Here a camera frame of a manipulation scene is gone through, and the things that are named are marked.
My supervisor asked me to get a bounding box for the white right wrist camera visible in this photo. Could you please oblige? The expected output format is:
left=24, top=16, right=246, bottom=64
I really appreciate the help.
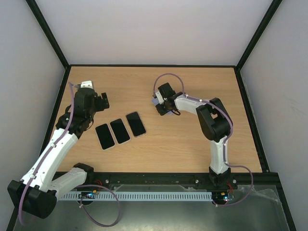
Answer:
left=154, top=91, right=164, bottom=105

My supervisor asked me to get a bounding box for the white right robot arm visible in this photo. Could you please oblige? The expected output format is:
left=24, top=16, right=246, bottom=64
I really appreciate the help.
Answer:
left=154, top=83, right=233, bottom=189

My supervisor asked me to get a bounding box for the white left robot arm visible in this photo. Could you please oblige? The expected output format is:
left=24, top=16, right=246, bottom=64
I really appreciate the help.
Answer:
left=7, top=87, right=109, bottom=218

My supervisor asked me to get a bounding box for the black phone purple edge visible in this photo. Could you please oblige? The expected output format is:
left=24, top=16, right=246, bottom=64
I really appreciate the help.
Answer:
left=95, top=123, right=115, bottom=150

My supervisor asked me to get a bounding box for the clear magsafe phone case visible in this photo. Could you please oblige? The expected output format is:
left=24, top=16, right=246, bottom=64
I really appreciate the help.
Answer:
left=125, top=111, right=147, bottom=138

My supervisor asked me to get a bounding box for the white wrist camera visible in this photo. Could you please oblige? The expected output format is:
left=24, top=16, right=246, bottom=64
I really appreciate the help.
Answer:
left=80, top=80, right=94, bottom=89
left=154, top=91, right=164, bottom=105

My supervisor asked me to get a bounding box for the lilac phone case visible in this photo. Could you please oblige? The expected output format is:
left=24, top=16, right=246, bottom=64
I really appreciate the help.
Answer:
left=152, top=98, right=173, bottom=116

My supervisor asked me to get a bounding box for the light blue cable duct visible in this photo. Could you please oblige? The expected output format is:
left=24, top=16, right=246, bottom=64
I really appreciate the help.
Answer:
left=60, top=191, right=212, bottom=202

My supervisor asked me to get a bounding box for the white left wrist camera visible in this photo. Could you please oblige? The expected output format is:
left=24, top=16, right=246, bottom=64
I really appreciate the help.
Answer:
left=80, top=80, right=94, bottom=89

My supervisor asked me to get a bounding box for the black enclosure frame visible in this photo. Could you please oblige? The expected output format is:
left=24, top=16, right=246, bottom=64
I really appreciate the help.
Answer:
left=26, top=0, right=296, bottom=231

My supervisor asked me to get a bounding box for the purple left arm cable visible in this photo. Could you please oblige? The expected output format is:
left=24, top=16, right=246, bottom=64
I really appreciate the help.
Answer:
left=18, top=81, right=81, bottom=226

